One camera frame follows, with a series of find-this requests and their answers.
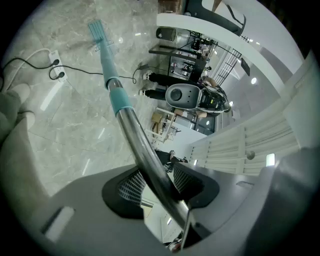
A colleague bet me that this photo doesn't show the white power strip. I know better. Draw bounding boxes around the white power strip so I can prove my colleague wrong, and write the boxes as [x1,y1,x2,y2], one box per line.
[48,49,69,83]

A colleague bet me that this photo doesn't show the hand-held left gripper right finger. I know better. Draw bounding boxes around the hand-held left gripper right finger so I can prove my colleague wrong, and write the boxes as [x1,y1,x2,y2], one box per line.
[172,147,320,256]

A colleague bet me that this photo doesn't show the white curved counter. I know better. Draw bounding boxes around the white curved counter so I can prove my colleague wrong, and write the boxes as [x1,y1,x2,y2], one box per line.
[156,12,285,95]

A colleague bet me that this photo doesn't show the teal mop with metal handle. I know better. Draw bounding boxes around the teal mop with metal handle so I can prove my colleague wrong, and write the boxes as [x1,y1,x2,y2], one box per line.
[87,19,198,251]

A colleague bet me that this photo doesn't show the black table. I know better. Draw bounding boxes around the black table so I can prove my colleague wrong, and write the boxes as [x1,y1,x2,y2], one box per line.
[149,44,210,82]

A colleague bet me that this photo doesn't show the person's grey trouser leg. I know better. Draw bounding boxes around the person's grey trouser leg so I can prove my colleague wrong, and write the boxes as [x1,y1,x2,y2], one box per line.
[0,89,51,201]

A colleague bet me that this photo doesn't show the light wooden shelf rack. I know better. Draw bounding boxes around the light wooden shelf rack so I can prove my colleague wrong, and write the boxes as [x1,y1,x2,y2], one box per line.
[149,106,177,145]

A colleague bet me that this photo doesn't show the black mesh bin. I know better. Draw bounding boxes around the black mesh bin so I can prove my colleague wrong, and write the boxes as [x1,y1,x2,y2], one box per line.
[156,26,176,42]

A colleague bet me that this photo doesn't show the black cable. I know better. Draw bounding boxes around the black cable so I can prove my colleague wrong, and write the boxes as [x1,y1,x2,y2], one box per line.
[48,63,151,85]
[0,57,61,93]

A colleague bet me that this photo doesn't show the grey rounded device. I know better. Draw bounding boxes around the grey rounded device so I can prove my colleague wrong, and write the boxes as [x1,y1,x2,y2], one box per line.
[164,83,230,113]

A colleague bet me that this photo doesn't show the person's white shoe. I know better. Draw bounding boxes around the person's white shoe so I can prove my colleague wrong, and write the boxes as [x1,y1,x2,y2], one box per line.
[8,83,31,105]

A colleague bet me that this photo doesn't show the white panelled cabinet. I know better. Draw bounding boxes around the white panelled cabinet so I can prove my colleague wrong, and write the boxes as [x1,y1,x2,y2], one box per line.
[189,107,303,176]

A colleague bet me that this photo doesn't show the black wire rack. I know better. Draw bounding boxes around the black wire rack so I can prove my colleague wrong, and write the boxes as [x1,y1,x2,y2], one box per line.
[217,48,242,86]

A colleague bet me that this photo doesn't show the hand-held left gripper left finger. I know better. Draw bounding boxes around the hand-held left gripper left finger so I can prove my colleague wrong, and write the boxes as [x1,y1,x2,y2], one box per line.
[37,164,161,256]

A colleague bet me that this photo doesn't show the white cable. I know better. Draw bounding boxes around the white cable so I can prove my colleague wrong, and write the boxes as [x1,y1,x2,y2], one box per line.
[3,47,52,92]

